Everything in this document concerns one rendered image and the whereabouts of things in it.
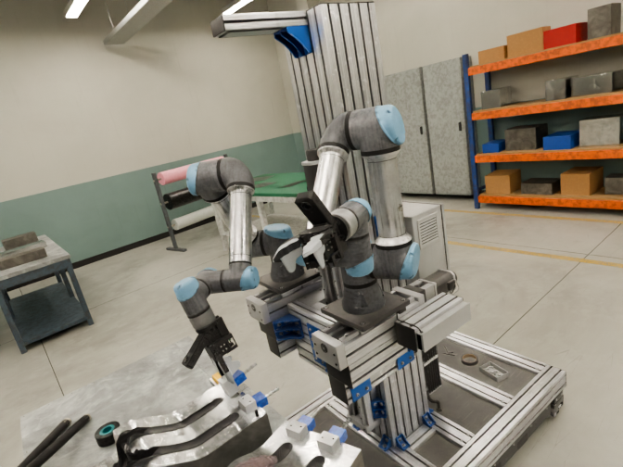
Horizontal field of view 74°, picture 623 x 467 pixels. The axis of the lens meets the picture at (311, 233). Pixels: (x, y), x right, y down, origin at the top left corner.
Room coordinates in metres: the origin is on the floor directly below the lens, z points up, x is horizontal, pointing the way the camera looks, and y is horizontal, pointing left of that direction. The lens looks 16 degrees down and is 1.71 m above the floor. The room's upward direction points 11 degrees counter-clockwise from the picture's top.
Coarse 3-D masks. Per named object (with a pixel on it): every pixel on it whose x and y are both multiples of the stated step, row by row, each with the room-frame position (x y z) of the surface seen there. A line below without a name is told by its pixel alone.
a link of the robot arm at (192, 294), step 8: (184, 280) 1.20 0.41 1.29; (192, 280) 1.19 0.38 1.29; (176, 288) 1.17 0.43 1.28; (184, 288) 1.16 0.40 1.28; (192, 288) 1.17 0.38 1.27; (200, 288) 1.20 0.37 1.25; (208, 288) 1.23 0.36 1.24; (176, 296) 1.17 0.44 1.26; (184, 296) 1.16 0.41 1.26; (192, 296) 1.16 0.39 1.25; (200, 296) 1.18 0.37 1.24; (184, 304) 1.16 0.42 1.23; (192, 304) 1.16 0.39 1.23; (200, 304) 1.17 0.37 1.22; (208, 304) 1.19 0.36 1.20; (192, 312) 1.16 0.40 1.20; (200, 312) 1.16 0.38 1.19
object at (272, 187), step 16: (256, 176) 6.47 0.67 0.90; (272, 176) 6.10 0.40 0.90; (288, 176) 5.76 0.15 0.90; (304, 176) 5.47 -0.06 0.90; (256, 192) 4.98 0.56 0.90; (272, 192) 4.76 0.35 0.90; (288, 192) 4.54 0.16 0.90; (272, 208) 6.47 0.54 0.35; (256, 224) 6.00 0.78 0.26; (288, 224) 5.62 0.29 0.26; (304, 224) 5.45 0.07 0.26; (224, 240) 5.85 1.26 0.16
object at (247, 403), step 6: (276, 390) 1.13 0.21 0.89; (246, 396) 1.10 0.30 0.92; (252, 396) 1.11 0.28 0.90; (258, 396) 1.10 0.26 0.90; (264, 396) 1.10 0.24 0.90; (240, 402) 1.07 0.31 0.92; (246, 402) 1.07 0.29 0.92; (252, 402) 1.06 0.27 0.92; (258, 402) 1.08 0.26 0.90; (264, 402) 1.09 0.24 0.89; (240, 408) 1.09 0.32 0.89; (246, 408) 1.05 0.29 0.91; (252, 408) 1.06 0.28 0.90
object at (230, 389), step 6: (252, 366) 1.22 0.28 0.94; (240, 372) 1.19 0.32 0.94; (246, 372) 1.20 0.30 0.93; (222, 378) 1.18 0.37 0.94; (234, 378) 1.17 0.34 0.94; (240, 378) 1.18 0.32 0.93; (246, 378) 1.18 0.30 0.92; (222, 384) 1.14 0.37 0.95; (228, 384) 1.15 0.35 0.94; (234, 384) 1.16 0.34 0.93; (228, 390) 1.14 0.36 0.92; (234, 390) 1.15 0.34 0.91
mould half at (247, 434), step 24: (192, 408) 1.14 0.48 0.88; (216, 408) 1.11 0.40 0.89; (120, 432) 1.03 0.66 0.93; (168, 432) 1.03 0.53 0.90; (192, 432) 1.03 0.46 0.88; (240, 432) 0.99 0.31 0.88; (264, 432) 1.02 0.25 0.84; (168, 456) 0.91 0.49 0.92; (192, 456) 0.92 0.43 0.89; (216, 456) 0.94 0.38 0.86; (240, 456) 0.97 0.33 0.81
